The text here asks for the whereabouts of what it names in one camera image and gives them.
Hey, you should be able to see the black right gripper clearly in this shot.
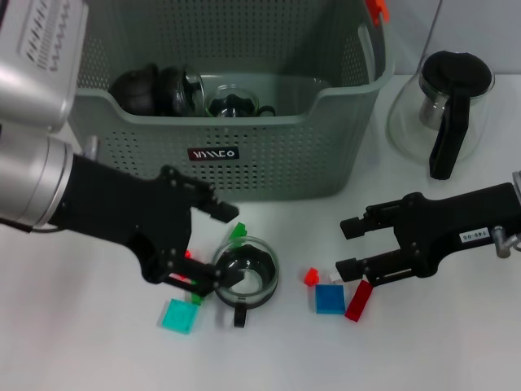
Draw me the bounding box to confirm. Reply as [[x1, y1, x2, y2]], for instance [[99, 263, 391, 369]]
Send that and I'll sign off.
[[335, 182, 521, 287]]

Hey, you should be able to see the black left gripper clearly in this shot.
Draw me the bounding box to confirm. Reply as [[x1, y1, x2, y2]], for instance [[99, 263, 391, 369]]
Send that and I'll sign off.
[[56, 156, 246, 301]]

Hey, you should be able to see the glass teacup black holder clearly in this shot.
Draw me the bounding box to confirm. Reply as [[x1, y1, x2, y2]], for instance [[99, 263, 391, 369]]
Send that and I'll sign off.
[[205, 83, 278, 119], [210, 235, 282, 329], [156, 64, 207, 118]]

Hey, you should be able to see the grey perforated storage basket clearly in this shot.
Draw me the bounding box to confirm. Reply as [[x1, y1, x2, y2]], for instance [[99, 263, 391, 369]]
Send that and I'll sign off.
[[67, 0, 396, 204]]

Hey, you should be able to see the red sloped toy brick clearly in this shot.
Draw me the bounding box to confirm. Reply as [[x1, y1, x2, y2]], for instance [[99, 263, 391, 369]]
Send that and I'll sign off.
[[169, 249, 193, 283]]

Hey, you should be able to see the dark red long brick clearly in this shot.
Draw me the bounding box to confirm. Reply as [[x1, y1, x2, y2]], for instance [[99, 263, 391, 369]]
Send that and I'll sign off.
[[344, 280, 374, 323]]

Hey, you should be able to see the blue square toy plate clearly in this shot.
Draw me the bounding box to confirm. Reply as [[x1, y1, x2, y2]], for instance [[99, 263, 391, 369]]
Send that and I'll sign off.
[[315, 283, 347, 315]]

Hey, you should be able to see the teal square toy plate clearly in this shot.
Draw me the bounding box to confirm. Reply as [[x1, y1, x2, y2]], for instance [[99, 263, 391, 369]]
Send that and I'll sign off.
[[157, 298, 200, 336]]

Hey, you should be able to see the dark clay teapot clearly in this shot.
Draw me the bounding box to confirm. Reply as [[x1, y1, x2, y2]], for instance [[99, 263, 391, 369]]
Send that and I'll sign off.
[[108, 64, 160, 116]]

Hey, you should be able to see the glass teapot black lid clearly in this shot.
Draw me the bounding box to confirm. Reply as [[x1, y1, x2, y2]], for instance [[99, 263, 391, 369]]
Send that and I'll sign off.
[[386, 51, 497, 181]]

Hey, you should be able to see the thin grey wall cable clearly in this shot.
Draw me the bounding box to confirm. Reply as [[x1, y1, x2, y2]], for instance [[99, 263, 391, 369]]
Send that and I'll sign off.
[[421, 0, 444, 56]]

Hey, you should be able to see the orange basket handle clip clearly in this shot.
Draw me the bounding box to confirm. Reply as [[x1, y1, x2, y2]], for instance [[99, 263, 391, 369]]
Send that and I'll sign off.
[[365, 0, 391, 25]]

